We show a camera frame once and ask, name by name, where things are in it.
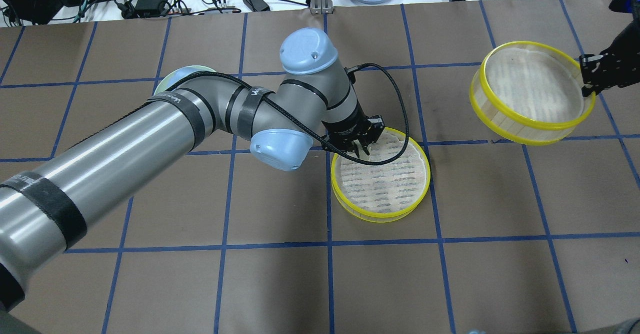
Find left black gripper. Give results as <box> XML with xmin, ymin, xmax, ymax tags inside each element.
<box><xmin>322</xmin><ymin>108</ymin><xmax>386</xmax><ymax>160</ymax></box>

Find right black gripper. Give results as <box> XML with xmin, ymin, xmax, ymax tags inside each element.
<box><xmin>579</xmin><ymin>22</ymin><xmax>640</xmax><ymax>97</ymax></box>

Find yellow bamboo steamer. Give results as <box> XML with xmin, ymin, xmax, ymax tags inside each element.
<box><xmin>330</xmin><ymin>128</ymin><xmax>432</xmax><ymax>223</ymax></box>
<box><xmin>469</xmin><ymin>41</ymin><xmax>596</xmax><ymax>146</ymax></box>

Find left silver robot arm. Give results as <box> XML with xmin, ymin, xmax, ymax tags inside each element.
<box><xmin>0</xmin><ymin>27</ymin><xmax>385</xmax><ymax>312</ymax></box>

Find mint green plate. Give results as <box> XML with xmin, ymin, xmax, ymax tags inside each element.
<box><xmin>153</xmin><ymin>65</ymin><xmax>217</xmax><ymax>96</ymax></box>

